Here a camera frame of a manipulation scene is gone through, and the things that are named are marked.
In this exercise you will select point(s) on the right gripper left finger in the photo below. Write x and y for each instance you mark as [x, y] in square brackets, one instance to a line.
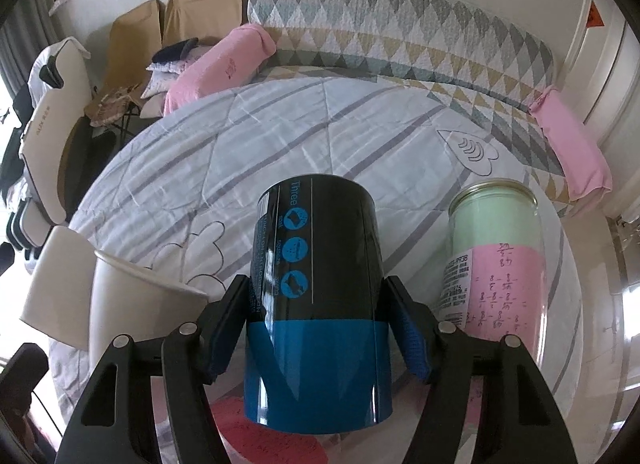
[114, 422]

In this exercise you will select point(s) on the black and blue can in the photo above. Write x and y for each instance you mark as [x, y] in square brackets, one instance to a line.
[317, 351]

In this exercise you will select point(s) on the white paper cup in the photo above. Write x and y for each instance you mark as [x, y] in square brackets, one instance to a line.
[128, 299]

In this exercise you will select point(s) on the pink paper wrapped cup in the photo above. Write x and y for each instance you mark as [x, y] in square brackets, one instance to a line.
[248, 442]

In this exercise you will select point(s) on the cream paper cup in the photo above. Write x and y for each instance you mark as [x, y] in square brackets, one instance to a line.
[59, 297]

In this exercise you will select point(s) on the green and pink glass jar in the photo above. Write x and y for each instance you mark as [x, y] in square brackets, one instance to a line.
[494, 281]

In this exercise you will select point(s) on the white striped table cloth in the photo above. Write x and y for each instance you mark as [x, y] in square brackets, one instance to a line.
[181, 200]

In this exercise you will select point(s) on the pink armrest cover right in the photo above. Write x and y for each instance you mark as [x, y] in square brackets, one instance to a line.
[585, 169]

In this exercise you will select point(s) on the pink armrest cover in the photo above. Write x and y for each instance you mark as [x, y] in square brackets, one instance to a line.
[585, 169]
[232, 62]

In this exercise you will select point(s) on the white door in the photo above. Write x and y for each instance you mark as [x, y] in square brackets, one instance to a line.
[591, 57]

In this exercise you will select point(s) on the diamond patterned sofa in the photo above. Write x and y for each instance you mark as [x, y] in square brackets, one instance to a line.
[483, 67]

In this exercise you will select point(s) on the stacked pillows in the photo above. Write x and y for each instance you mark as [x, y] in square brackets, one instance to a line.
[165, 69]

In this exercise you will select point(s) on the pink armrest cover left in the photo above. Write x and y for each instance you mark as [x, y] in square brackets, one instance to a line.
[232, 62]

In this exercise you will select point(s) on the tan folding chair far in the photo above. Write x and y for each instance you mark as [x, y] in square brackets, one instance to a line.
[134, 38]

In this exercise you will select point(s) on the tan folding chair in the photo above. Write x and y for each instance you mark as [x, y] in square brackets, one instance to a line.
[134, 38]
[202, 19]

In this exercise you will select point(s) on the grey curtain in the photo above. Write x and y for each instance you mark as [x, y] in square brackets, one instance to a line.
[25, 32]

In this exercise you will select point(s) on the red door decoration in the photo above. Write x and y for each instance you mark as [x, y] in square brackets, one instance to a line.
[594, 18]

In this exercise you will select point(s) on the tan folding chair near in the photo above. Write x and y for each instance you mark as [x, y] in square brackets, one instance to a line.
[202, 19]

